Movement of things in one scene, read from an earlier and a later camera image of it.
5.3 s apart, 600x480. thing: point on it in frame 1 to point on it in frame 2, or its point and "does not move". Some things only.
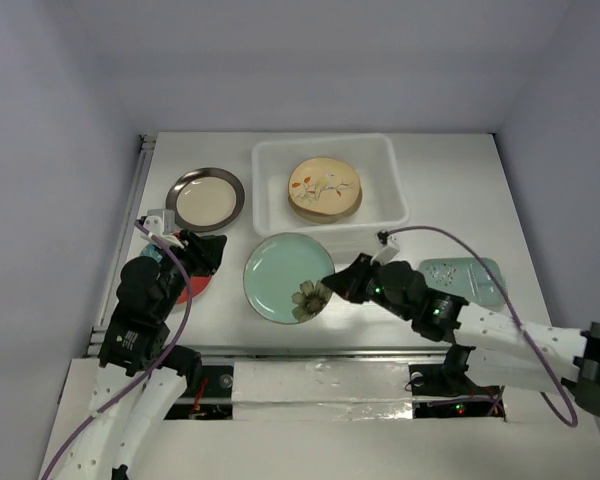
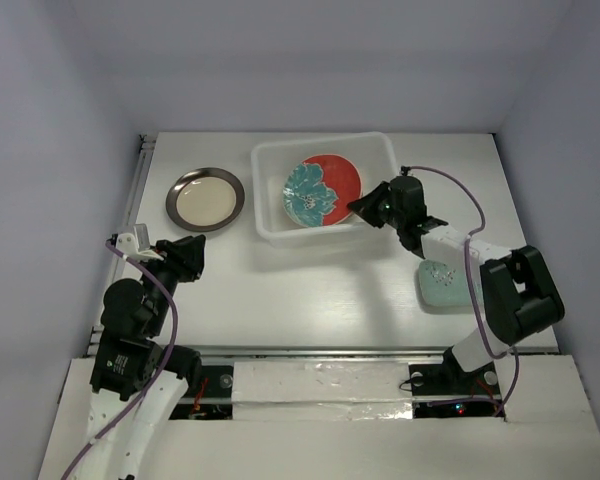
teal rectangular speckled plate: (464, 277) does not move
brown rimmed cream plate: (205, 200) does not move
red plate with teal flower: (199, 283) to (317, 190)
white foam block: (313, 390) does not move
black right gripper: (348, 281) to (364, 206)
